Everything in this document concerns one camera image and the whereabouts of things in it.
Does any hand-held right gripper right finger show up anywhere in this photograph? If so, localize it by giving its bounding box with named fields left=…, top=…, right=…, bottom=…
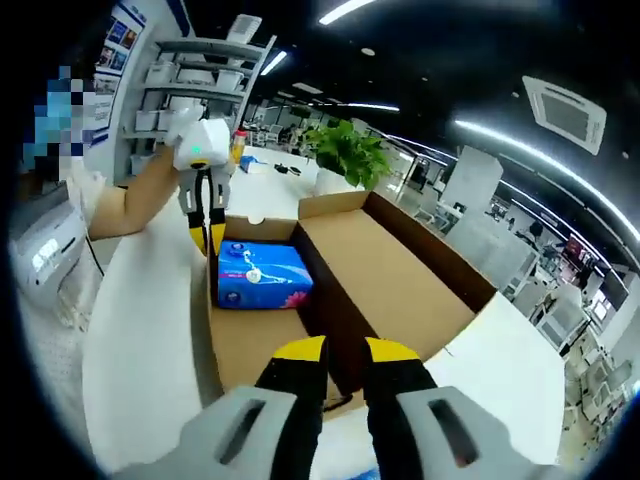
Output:
left=363, top=337, right=557, bottom=480

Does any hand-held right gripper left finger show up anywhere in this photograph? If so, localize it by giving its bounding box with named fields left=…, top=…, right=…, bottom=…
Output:
left=112, top=335, right=329, bottom=480

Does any blue soft tissue pack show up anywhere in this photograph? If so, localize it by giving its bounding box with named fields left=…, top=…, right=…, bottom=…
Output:
left=217, top=239, right=315, bottom=311

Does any brown cardboard shoe box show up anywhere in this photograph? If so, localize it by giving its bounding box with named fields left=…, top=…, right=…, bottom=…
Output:
left=205, top=189, right=499, bottom=414

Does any yellow jar with red lid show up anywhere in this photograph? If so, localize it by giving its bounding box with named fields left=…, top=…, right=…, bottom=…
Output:
left=231, top=128, right=249, bottom=165

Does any small blue tissue box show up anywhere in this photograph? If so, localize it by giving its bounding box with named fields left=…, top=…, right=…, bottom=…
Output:
left=238, top=154, right=270, bottom=175

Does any white ribbed box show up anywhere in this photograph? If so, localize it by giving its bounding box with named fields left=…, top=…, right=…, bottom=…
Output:
left=226, top=13, right=264, bottom=45

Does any grey storage shelf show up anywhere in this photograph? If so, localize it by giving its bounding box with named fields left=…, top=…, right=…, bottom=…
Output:
left=121, top=34, right=279, bottom=177

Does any short ceiling light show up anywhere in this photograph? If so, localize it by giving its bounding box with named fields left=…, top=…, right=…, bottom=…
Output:
left=259, top=49, right=289, bottom=77

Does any white plant pot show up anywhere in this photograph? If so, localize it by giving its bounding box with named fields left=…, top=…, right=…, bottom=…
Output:
left=313, top=167, right=367, bottom=197

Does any green potted plant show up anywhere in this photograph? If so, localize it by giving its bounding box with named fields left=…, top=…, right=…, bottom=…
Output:
left=301, top=118, right=395, bottom=190

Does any white lace garment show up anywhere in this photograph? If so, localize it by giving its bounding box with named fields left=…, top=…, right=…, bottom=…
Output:
left=14, top=159, right=110, bottom=451

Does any white chest device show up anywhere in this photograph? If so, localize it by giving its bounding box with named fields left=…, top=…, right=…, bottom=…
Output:
left=7, top=198, right=87, bottom=302

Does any row of white office chairs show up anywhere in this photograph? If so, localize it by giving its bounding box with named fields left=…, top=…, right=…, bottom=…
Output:
left=514, top=279, right=632, bottom=402

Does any long ceiling light strip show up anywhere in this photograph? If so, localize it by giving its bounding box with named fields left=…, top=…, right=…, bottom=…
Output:
left=318, top=0, right=377, bottom=27

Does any white pillar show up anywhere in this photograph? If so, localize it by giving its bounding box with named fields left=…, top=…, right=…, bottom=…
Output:
left=441, top=144, right=505, bottom=212

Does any thin ceiling light strip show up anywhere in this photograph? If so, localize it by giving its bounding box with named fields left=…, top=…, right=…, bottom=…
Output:
left=453, top=118, right=637, bottom=242

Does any ceiling air conditioner vent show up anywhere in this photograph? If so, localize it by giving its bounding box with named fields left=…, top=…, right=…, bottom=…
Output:
left=521, top=75, right=608, bottom=157

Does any red wall display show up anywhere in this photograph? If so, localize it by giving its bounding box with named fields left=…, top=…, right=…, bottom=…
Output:
left=561, top=234, right=592, bottom=267

